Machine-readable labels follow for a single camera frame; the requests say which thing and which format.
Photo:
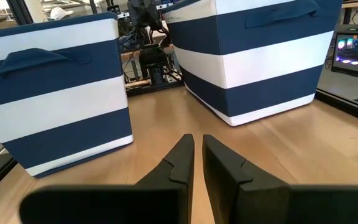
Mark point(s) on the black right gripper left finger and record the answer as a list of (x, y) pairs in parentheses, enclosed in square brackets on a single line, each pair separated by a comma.
[(154, 202)]

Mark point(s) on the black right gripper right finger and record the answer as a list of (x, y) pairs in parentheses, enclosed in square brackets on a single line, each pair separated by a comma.
[(259, 202)]

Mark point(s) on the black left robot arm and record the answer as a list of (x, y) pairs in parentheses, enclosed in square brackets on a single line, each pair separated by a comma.
[(145, 12)]

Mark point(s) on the navy white striped fabric bin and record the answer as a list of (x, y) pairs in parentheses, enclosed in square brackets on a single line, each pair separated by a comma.
[(57, 93), (253, 68)]

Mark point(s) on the white cap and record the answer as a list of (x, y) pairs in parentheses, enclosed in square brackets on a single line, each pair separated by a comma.
[(60, 13)]

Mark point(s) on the computer case with coloured lights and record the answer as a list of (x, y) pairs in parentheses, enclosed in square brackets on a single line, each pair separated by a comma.
[(354, 53)]

